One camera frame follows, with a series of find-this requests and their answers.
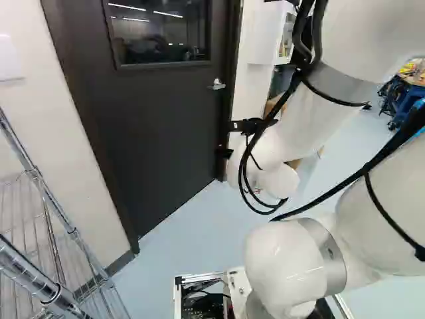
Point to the dark brown door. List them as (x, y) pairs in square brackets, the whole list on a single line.
[(149, 133)]

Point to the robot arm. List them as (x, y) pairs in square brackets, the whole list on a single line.
[(299, 259)]

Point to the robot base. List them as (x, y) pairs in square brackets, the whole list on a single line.
[(199, 299)]

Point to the blue tool cart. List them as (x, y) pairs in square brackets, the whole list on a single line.
[(406, 99)]

